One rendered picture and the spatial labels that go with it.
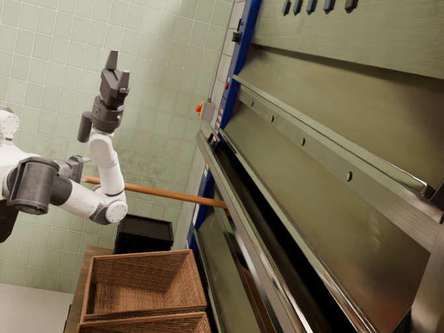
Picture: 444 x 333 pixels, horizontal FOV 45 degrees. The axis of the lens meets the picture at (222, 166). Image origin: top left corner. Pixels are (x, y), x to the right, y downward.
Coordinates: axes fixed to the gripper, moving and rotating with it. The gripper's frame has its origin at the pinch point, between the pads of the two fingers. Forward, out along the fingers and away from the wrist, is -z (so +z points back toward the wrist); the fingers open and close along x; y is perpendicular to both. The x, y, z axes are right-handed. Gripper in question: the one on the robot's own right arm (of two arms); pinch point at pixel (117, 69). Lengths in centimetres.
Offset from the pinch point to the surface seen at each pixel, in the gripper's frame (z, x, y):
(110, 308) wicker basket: 132, 10, 28
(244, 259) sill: 53, -31, 47
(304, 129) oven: -4, -32, 44
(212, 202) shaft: 71, 14, 63
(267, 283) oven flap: 4, -73, 10
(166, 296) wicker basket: 137, 15, 60
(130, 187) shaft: 73, 29, 30
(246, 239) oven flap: 13, -54, 19
